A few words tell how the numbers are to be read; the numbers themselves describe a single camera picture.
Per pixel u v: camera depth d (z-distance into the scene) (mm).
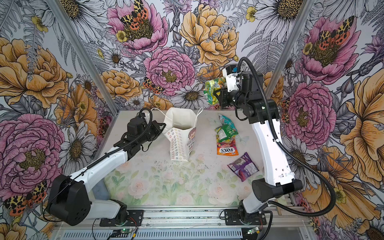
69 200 414
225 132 999
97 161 498
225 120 1052
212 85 597
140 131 649
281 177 402
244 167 876
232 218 735
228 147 973
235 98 531
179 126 982
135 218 734
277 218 760
